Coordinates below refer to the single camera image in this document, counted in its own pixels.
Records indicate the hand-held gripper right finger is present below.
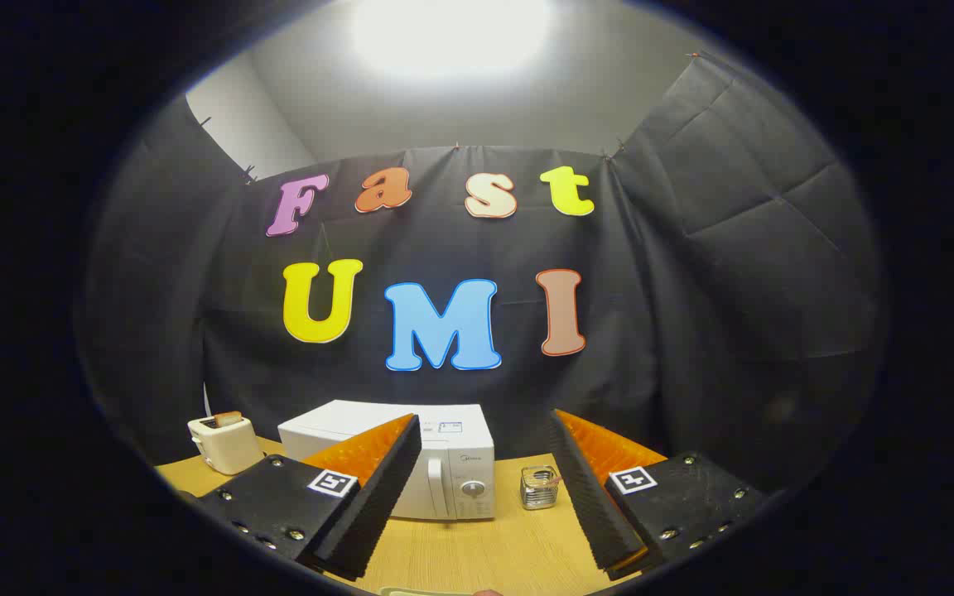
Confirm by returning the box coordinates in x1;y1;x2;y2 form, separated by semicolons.
547;407;769;581

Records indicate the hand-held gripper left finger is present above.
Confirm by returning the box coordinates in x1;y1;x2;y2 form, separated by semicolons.
195;413;425;581

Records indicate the white microwave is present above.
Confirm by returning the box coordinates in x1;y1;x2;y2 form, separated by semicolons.
277;400;497;522

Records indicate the cream white toaster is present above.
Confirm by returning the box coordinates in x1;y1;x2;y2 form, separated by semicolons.
187;411;266;477

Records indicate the wire mesh basket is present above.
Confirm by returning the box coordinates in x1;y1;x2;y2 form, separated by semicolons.
519;464;561;512

